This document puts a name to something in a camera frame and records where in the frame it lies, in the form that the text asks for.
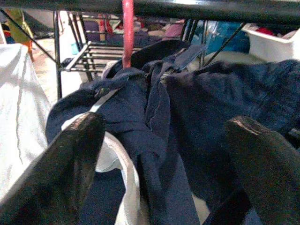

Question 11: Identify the white thin shirt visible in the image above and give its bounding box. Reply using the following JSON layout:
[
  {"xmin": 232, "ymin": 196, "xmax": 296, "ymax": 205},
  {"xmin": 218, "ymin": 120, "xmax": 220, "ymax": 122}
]
[{"xmin": 0, "ymin": 44, "xmax": 53, "ymax": 195}]

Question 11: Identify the green orange plastic toy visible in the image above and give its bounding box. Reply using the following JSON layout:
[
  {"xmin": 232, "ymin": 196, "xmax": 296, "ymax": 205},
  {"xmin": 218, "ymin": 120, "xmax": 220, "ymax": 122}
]
[{"xmin": 3, "ymin": 8, "xmax": 36, "ymax": 63}]

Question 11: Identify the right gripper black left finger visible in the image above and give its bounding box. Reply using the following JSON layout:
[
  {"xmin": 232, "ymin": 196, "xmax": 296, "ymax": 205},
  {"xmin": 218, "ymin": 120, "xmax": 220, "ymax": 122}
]
[{"xmin": 0, "ymin": 112, "xmax": 105, "ymax": 225}]

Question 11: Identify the red plastic hanger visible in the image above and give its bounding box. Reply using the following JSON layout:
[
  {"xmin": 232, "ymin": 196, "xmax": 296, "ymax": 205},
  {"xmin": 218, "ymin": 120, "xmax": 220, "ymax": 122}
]
[{"xmin": 121, "ymin": 0, "xmax": 135, "ymax": 68}]

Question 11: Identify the white plastic laundry basket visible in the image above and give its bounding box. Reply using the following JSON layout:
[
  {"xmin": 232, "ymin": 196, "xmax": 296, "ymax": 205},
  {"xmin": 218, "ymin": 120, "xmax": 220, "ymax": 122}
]
[{"xmin": 242, "ymin": 23, "xmax": 300, "ymax": 63}]

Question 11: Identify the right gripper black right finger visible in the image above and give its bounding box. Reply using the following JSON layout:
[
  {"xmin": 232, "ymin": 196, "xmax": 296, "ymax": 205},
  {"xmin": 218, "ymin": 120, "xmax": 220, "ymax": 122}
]
[{"xmin": 224, "ymin": 116, "xmax": 300, "ymax": 225}]

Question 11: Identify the black metal drying rack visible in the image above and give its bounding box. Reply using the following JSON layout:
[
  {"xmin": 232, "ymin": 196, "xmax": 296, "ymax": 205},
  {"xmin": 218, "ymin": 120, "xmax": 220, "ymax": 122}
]
[{"xmin": 0, "ymin": 0, "xmax": 300, "ymax": 99}]

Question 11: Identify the navy blue garment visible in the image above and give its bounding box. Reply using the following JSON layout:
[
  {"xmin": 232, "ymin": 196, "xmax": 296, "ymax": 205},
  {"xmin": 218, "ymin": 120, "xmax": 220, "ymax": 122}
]
[{"xmin": 45, "ymin": 39, "xmax": 300, "ymax": 225}]

